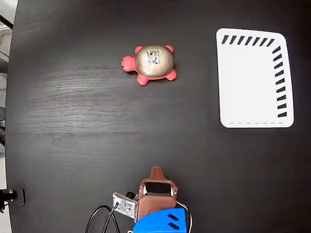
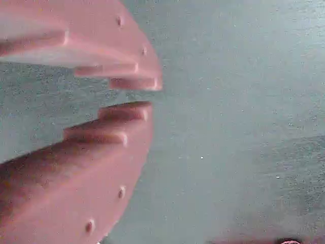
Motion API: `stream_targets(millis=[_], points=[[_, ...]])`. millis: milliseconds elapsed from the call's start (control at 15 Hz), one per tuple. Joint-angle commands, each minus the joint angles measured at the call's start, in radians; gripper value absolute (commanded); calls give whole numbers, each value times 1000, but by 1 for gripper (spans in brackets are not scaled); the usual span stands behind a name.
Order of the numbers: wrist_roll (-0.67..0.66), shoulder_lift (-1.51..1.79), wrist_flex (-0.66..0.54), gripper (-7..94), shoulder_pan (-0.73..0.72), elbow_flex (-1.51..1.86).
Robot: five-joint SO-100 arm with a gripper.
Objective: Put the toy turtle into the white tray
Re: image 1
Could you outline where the red turtle toy gold shell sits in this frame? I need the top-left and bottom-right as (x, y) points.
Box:
(121, 44), (178, 86)

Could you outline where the white tray with black stripes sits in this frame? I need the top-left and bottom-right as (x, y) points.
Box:
(216, 28), (294, 129)

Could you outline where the black table clamp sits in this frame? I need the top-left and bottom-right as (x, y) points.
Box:
(0, 187), (26, 212)

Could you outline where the black metal rod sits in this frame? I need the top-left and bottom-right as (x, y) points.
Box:
(0, 14), (14, 30)

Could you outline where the bare camera circuit board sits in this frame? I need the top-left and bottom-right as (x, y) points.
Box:
(112, 191), (139, 219)

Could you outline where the white and red servo wire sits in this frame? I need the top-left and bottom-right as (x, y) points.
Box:
(176, 200), (192, 233)

